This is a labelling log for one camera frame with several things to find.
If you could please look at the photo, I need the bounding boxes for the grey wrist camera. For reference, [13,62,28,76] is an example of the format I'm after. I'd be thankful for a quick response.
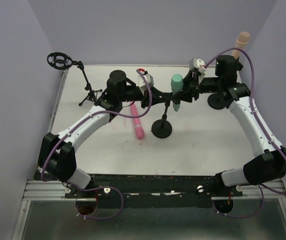
[137,73,154,93]
[189,57,207,74]

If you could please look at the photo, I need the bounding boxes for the black round-base microphone stand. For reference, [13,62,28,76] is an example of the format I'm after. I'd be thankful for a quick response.
[207,55,239,110]

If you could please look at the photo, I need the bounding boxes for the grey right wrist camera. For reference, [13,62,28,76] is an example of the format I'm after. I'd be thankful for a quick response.
[189,57,207,74]

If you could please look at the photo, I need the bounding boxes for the black tripod shock-mount stand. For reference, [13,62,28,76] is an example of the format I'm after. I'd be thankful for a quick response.
[46,51,103,107]

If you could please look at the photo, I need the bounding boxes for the black clip round-base stand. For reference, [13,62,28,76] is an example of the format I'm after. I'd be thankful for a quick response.
[151,93,173,139]

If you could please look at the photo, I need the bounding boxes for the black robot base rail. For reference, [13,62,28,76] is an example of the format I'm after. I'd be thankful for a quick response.
[65,174,243,209]

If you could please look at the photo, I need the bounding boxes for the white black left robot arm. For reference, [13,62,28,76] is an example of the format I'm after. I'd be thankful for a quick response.
[37,68,156,189]

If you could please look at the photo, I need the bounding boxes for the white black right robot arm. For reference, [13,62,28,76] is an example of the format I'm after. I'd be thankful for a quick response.
[175,54,286,187]

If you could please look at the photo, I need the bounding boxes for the mint green microphone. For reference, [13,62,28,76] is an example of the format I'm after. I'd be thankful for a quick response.
[170,74,184,112]

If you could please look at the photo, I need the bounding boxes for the aluminium frame rail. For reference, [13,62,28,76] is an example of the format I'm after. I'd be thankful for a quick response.
[22,180,96,202]

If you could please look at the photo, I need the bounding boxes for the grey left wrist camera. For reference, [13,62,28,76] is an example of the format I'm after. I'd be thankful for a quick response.
[137,73,154,93]

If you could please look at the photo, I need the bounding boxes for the pink microphone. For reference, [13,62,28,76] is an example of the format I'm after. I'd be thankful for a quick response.
[130,103,145,140]

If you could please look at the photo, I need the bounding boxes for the peach microphone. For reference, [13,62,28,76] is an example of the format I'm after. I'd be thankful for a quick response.
[231,31,251,59]

